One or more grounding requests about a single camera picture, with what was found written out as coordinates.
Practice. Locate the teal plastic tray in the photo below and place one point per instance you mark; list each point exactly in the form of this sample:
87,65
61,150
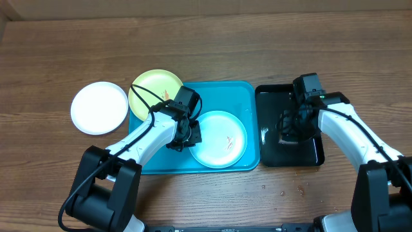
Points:
235,97

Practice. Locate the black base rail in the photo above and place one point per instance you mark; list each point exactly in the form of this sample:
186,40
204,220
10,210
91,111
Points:
288,227

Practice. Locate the green sponge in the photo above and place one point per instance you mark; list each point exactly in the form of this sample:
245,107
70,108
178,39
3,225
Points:
288,140

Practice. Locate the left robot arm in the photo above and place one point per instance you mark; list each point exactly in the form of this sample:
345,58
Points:
104,191

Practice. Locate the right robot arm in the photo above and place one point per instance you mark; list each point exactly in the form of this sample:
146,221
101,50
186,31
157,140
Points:
382,196

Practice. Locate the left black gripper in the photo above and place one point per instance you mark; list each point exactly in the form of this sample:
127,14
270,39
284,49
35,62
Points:
196,137

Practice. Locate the black rectangular tray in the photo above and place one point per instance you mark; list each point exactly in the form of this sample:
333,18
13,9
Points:
271,101

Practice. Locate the yellow-green plate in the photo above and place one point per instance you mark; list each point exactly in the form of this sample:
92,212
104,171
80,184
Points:
152,86

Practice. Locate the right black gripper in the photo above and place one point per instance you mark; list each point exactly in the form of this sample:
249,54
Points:
290,130

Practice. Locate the white plate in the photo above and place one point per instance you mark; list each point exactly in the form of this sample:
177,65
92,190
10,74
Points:
99,108

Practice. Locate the light blue plate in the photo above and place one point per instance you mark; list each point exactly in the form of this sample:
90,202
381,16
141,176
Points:
223,140

